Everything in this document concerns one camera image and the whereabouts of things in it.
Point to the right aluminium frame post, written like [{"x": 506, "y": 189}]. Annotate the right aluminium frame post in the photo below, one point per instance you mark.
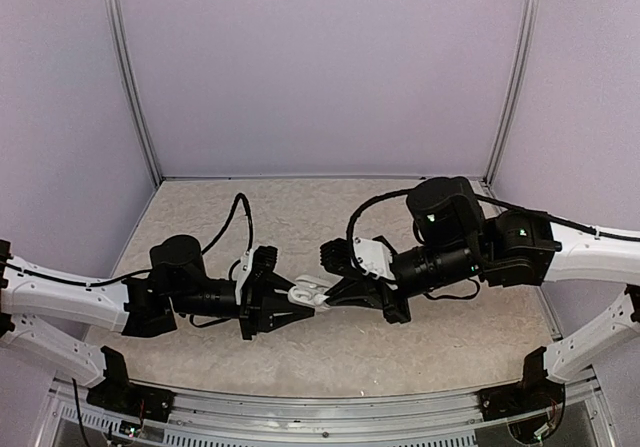
[{"x": 514, "y": 88}]

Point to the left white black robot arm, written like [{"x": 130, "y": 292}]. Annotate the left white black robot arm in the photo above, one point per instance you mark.
[{"x": 142, "y": 304}]

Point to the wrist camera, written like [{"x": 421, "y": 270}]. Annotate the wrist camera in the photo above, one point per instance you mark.
[
  {"x": 244, "y": 270},
  {"x": 373, "y": 259}
]

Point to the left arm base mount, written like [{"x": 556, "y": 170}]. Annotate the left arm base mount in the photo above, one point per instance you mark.
[{"x": 117, "y": 393}]

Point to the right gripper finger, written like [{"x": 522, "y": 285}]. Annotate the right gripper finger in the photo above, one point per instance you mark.
[
  {"x": 354, "y": 298},
  {"x": 347, "y": 286}
]

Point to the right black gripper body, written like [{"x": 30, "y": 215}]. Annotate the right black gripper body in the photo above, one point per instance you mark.
[{"x": 396, "y": 312}]

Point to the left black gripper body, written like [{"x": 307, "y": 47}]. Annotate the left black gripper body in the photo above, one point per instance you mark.
[{"x": 251, "y": 310}]

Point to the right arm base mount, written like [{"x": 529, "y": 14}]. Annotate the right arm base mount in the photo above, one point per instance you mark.
[{"x": 534, "y": 391}]

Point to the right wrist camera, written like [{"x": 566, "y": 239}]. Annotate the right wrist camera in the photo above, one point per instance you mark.
[{"x": 373, "y": 259}]

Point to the white earbud charging case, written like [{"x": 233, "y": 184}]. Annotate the white earbud charging case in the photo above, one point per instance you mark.
[{"x": 309, "y": 291}]

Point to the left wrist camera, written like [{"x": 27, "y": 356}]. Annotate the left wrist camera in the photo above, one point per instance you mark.
[{"x": 244, "y": 270}]

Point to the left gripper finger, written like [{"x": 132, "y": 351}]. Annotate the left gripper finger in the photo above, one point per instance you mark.
[
  {"x": 279, "y": 319},
  {"x": 280, "y": 284}
]

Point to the front aluminium rail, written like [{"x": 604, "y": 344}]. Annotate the front aluminium rail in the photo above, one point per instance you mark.
[{"x": 206, "y": 418}]

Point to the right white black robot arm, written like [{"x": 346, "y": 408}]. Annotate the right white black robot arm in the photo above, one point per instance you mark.
[{"x": 520, "y": 246}]

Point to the aluminium frame post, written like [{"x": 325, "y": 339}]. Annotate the aluminium frame post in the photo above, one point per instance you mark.
[
  {"x": 514, "y": 88},
  {"x": 131, "y": 91}
]

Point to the left aluminium frame post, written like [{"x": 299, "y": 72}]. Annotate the left aluminium frame post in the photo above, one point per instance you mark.
[{"x": 131, "y": 91}]

